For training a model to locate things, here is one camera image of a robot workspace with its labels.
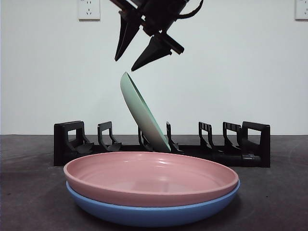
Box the black plastic dish rack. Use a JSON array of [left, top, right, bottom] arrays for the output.
[[53, 121, 271, 168]]

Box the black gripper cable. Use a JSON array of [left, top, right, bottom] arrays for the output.
[[178, 0, 205, 20]]

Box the pink plate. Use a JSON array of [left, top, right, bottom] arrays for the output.
[[63, 151, 239, 208]]

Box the blue plate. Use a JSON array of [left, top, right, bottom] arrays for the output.
[[66, 179, 241, 228]]

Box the white wall socket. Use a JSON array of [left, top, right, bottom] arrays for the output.
[[295, 0, 308, 21], [77, 0, 101, 21]]

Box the green plate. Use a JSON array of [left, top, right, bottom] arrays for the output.
[[120, 71, 171, 153]]

